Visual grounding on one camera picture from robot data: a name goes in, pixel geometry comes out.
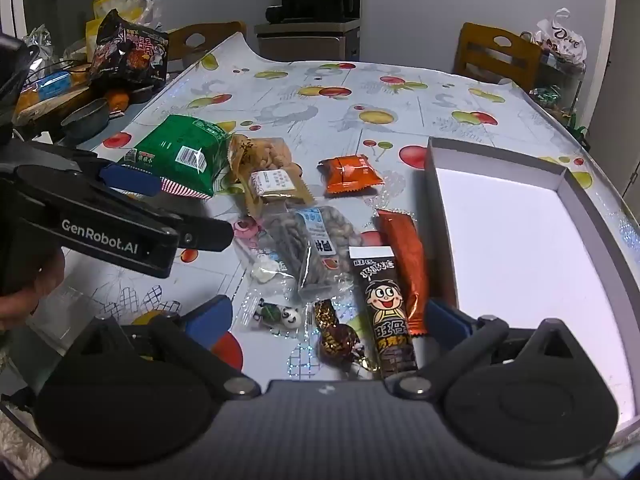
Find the orange tangerine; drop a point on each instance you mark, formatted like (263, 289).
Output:
(119, 102)

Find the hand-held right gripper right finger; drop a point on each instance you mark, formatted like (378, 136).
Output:
(447, 319)

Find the green candy bag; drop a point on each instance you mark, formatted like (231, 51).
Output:
(546, 96)

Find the grey bowl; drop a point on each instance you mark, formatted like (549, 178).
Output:
(87, 120)

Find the person's left hand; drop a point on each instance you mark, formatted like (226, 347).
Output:
(47, 280)

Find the pink candy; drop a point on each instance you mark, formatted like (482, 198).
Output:
(245, 229)

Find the yellow snack bag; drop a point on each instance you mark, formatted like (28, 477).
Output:
(117, 0)

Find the green snack bag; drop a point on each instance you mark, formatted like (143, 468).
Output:
(175, 150)

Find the bread packet with blue label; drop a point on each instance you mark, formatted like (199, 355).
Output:
(50, 85)

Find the gold packet with white label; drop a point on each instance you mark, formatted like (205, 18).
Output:
(272, 186)

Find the white plastic bag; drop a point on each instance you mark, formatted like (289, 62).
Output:
(565, 40)

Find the small white candy packet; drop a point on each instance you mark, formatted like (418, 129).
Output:
(265, 272)

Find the small orange snack packet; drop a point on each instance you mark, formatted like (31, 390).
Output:
(350, 172)

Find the long orange snack stick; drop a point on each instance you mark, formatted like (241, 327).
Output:
(405, 255)

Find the dark green tote bag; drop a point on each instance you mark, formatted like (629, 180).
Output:
(580, 135)

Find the panda figurine packet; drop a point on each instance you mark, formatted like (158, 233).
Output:
(287, 316)

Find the fruit print tablecloth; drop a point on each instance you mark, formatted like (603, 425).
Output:
(325, 110)

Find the peanut packet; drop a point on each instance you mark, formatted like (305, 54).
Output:
(270, 155)

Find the gold brown chocolate candy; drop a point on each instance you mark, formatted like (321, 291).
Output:
(335, 342)

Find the silver foil bag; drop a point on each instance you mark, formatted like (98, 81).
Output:
(37, 42)

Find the grey cabinet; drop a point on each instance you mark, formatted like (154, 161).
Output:
(305, 40)

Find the clear sunflower seed packet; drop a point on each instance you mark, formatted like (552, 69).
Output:
(305, 250)

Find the metal storage rack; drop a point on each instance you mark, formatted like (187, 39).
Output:
(555, 72)

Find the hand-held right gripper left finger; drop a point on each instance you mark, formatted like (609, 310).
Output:
(212, 314)

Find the white cardboard box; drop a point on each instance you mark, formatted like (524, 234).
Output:
(525, 240)

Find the black cartoon chocolate bar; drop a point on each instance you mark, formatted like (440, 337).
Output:
(382, 300)

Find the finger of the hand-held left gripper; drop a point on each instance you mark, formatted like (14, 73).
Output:
(127, 180)
(205, 235)

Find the black noodle packet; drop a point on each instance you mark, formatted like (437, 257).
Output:
(130, 50)

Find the wooden chair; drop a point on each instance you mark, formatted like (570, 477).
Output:
(470, 65)
(220, 32)

